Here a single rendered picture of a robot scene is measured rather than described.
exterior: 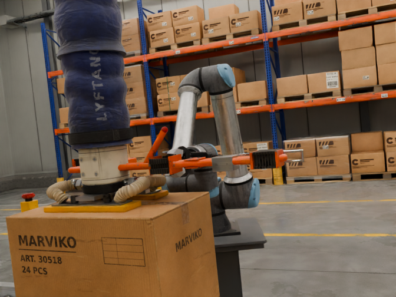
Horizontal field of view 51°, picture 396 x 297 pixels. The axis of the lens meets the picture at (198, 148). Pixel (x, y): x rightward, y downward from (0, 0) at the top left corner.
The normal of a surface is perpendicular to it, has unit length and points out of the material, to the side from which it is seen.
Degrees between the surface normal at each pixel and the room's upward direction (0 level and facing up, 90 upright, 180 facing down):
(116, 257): 90
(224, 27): 91
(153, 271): 90
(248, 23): 92
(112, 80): 69
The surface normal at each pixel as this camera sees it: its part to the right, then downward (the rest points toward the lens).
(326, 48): -0.37, 0.08
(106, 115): 0.44, -0.19
